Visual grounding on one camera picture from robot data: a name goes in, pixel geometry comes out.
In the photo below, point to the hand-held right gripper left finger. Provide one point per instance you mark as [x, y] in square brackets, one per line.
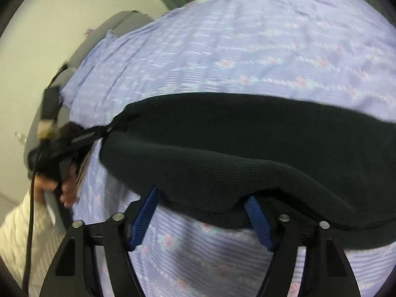
[143, 221]

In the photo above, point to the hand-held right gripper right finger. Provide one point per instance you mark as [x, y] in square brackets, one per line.
[258, 222]

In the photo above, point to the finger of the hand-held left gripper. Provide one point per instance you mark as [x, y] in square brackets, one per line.
[92, 134]

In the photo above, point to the black pants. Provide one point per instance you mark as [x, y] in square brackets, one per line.
[247, 148]

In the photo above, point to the person's left hand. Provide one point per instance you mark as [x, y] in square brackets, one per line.
[68, 185]

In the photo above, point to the lavender floral bed sheet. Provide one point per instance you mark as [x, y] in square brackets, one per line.
[247, 52]

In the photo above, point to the grey bed frame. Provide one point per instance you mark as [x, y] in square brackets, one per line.
[123, 22]

